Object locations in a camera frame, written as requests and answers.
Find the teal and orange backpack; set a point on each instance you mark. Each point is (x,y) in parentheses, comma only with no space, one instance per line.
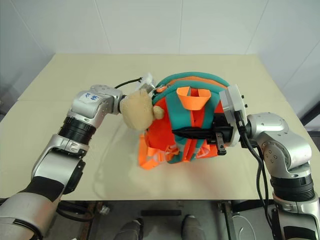
(160,135)

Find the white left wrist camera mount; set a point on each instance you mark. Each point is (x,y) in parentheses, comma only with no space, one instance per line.
(147,82)

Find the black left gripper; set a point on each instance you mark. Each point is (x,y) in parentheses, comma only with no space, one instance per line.
(153,93)

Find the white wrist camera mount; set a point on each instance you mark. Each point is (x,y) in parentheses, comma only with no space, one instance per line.
(232,105)
(147,82)

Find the dark rounded shape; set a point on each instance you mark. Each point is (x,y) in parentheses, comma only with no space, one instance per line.
(193,228)
(130,230)

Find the black table frame crossbar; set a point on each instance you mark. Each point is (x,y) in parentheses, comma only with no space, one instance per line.
(250,205)
(75,208)

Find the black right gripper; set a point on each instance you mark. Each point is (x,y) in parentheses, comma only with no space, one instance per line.
(222,127)

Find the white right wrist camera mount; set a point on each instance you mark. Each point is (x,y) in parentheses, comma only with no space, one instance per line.
(232,105)

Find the rusty metal table leg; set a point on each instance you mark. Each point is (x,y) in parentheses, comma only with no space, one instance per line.
(96,222)

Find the dark grey furniture piece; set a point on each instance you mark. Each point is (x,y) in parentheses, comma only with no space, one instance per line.
(4,102)
(313,117)

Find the small clear plastic piece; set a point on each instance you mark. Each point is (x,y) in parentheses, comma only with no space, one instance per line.
(105,209)

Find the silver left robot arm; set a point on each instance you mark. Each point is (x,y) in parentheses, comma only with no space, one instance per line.
(85,105)

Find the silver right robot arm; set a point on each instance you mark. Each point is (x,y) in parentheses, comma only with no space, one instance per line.
(275,130)

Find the beige plush toy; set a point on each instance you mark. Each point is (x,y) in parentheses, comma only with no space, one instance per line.
(137,110)

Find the dark metal table leg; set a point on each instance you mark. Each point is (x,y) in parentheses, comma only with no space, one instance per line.
(228,222)

